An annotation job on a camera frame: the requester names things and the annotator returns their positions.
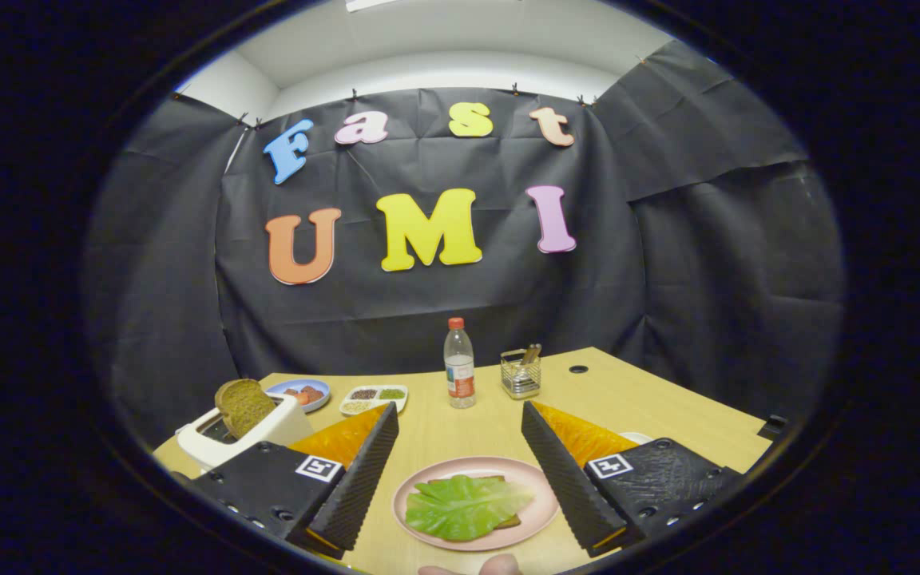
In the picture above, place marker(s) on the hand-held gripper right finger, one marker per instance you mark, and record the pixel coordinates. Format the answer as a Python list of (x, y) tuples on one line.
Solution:
[(564, 487)]

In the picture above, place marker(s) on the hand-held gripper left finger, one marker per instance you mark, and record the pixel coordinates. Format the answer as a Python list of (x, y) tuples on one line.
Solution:
[(360, 487)]

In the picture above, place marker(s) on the green lettuce leaf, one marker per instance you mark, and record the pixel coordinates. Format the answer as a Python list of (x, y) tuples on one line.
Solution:
[(460, 507)]

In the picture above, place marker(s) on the brown bread slice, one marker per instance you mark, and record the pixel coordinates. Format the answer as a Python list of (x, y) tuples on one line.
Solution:
[(246, 407), (510, 521)]

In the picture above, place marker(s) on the pink round plate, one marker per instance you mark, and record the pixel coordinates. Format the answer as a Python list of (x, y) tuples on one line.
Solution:
[(420, 489)]

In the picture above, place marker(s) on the white divided condiment dish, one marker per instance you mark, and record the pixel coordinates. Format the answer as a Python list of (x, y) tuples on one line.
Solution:
[(372, 405)]

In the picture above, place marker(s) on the white square plate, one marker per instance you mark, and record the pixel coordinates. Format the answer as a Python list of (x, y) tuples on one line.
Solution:
[(636, 438)]

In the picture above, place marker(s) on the white toaster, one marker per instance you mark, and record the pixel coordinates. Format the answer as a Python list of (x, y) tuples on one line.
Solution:
[(288, 423)]

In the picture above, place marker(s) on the red food pieces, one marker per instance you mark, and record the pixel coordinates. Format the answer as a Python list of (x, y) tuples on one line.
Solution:
[(306, 394)]

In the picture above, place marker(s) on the small blue plate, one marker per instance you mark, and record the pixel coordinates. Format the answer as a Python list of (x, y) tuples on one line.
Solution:
[(278, 389)]

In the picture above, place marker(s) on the clear bottle with red cap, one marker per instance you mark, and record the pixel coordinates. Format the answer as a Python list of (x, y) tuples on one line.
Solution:
[(460, 383)]

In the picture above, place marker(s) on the black backdrop cloth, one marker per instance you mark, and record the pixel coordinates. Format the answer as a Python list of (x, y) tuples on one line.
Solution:
[(707, 279)]

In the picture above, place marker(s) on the ceiling light panel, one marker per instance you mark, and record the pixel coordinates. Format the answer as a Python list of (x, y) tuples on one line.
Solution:
[(368, 4)]

